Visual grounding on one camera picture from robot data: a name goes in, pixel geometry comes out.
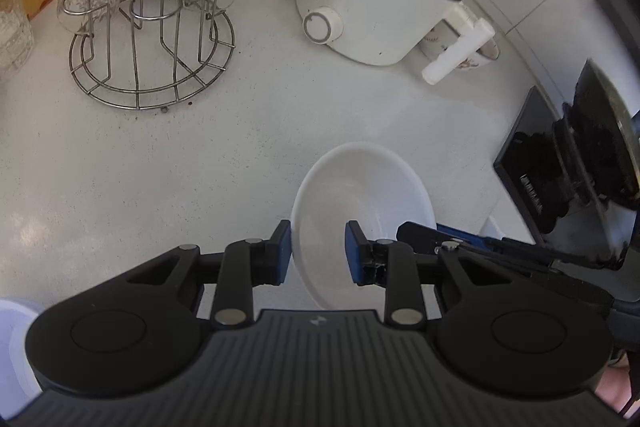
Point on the black frying pan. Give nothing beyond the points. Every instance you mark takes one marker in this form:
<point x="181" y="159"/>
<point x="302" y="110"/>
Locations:
<point x="600" y="132"/>

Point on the white ceramic bowl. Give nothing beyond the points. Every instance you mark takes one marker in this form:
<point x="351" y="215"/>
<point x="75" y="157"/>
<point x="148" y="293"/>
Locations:
<point x="360" y="202"/>

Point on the white plastic lid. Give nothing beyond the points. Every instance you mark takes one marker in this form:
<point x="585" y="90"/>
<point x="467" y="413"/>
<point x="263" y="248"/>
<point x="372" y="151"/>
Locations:
<point x="12" y="347"/>

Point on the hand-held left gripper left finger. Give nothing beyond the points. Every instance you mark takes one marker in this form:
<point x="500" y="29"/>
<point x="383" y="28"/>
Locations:
<point x="282" y="252"/>

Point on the black induction cooktop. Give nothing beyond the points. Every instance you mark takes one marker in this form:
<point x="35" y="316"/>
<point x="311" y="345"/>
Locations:
<point x="530" y="172"/>

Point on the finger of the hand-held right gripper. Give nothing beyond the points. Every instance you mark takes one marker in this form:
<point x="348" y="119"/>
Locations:
<point x="417" y="237"/>
<point x="550" y="252"/>

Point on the clear plastic jar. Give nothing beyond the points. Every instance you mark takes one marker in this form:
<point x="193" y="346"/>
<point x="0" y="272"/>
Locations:
<point x="12" y="22"/>

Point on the floral ceramic cup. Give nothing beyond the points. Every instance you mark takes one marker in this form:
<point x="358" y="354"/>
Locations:
<point x="482" y="54"/>

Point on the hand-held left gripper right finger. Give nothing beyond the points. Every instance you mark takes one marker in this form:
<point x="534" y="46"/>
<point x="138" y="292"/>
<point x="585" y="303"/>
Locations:
<point x="354" y="254"/>

